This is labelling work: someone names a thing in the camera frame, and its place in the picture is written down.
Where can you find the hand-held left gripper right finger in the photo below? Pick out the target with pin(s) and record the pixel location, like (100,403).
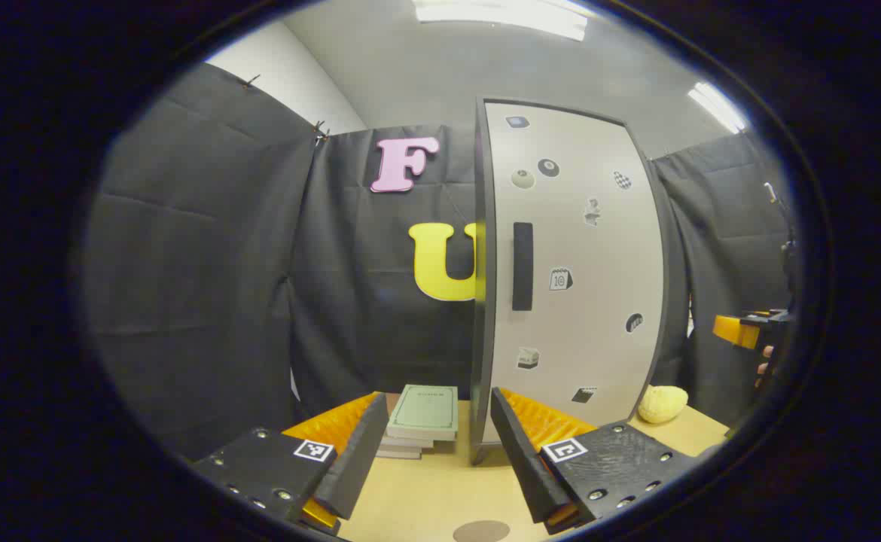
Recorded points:
(523,459)

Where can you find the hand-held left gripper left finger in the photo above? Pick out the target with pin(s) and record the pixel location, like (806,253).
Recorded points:
(358,459)

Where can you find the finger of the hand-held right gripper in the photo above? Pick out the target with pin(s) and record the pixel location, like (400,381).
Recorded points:
(734,330)

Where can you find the round brown coaster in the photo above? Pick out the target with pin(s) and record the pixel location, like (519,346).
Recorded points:
(481,532)

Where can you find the grey cabinet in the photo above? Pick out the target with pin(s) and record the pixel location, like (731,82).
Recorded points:
(480,301)

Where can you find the grey book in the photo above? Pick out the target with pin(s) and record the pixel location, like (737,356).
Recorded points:
(397,455)

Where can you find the brown book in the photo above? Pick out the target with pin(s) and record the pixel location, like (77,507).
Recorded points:
(403,446)

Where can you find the green notebook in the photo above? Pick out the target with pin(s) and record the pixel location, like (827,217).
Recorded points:
(424,410)

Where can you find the narrow ceiling light panel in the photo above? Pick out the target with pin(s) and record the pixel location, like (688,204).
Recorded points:
(717,107)

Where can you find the black backdrop cloth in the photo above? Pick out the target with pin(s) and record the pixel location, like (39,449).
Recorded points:
(199,263)

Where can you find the wide ceiling light panel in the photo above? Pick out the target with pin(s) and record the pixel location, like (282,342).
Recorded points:
(501,15)

